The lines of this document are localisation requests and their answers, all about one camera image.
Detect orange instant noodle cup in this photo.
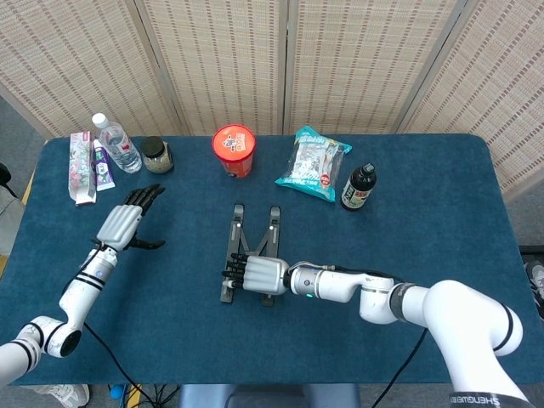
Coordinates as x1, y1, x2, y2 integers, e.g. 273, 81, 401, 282
211, 123, 257, 179

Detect clear plastic water bottle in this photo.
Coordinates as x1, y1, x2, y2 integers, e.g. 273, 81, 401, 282
91, 112, 143, 174

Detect pink floral toothpaste box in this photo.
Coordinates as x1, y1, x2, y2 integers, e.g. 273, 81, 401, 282
68, 131, 98, 207

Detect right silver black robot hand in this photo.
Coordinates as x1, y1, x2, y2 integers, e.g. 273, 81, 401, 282
221, 252, 291, 297

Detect white sneaker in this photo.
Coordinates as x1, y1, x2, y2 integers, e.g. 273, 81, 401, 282
36, 383, 92, 408

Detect teal snack bag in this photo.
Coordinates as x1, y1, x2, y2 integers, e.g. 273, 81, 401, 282
274, 125, 354, 204

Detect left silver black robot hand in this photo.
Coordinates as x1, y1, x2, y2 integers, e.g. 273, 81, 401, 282
95, 184, 167, 252

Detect grey sneaker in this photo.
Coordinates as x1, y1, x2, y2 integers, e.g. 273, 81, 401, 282
523, 259, 544, 320

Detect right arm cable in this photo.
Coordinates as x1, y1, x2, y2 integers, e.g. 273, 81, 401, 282
314, 262, 428, 408

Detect black floor cables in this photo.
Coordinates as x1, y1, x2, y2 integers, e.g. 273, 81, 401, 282
139, 383, 182, 407

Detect purple white toothpaste tube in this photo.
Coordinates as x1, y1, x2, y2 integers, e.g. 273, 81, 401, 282
92, 139, 116, 192

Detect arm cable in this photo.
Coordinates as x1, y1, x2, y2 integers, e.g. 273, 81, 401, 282
314, 262, 428, 408
78, 240, 156, 408

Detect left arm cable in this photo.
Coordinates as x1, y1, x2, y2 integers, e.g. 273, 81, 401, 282
78, 240, 156, 408

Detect black rounded object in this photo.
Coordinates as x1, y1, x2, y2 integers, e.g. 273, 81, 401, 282
0, 162, 20, 199

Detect bamboo folding screen panel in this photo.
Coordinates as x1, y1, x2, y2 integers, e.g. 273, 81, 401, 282
397, 0, 544, 204
0, 0, 184, 139
134, 0, 290, 136
283, 0, 462, 136

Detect black folding stand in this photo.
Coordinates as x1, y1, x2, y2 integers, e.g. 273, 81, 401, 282
219, 203, 282, 307

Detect glass jar with black lid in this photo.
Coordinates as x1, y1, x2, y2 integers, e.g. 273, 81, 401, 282
140, 136, 175, 175

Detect blue chair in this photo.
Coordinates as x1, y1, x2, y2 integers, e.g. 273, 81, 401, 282
177, 383, 361, 408

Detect dark tea bottle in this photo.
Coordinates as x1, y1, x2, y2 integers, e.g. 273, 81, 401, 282
340, 162, 378, 213

